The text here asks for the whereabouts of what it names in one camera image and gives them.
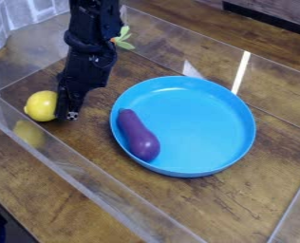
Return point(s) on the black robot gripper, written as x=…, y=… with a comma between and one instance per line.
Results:
x=85, y=73

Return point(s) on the yellow toy lemon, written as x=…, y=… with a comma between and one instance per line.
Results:
x=41, y=106

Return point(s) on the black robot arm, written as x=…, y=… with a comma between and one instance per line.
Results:
x=94, y=24

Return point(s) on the blue round plastic tray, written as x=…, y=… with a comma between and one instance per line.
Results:
x=204, y=124

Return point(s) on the purple toy eggplant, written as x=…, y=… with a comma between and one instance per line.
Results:
x=144, y=143

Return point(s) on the orange toy carrot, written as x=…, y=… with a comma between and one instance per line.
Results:
x=121, y=40

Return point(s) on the white grid curtain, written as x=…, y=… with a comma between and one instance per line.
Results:
x=20, y=13

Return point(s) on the clear acrylic enclosure wall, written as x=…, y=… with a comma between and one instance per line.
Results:
x=76, y=189

